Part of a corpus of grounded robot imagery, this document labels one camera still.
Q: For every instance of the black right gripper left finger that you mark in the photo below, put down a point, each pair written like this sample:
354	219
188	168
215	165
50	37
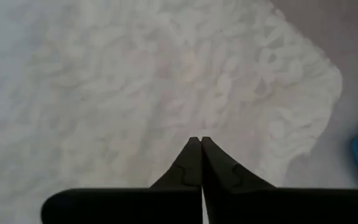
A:
120	205

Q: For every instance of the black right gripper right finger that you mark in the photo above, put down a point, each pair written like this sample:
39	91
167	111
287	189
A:
291	207

